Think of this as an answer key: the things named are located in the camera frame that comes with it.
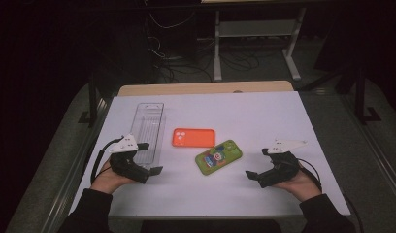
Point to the orange phone case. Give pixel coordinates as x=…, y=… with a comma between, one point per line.
x=196, y=138

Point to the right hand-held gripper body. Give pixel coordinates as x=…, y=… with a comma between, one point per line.
x=281, y=170

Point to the person's right hand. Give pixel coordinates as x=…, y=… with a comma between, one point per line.
x=303, y=187

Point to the person's left hand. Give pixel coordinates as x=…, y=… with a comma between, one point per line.
x=107, y=181

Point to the green phone case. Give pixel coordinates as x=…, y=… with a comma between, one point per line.
x=218, y=157

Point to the black metal stand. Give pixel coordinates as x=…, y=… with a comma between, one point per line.
x=361, y=103
x=92, y=103

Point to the white metal desk frame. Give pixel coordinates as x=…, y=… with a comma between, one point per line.
x=257, y=28

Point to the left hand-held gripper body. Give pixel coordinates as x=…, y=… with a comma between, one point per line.
x=126, y=165

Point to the wooden table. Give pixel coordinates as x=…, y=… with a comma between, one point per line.
x=202, y=88

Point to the clear plastic tray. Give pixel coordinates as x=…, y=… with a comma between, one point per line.
x=150, y=126

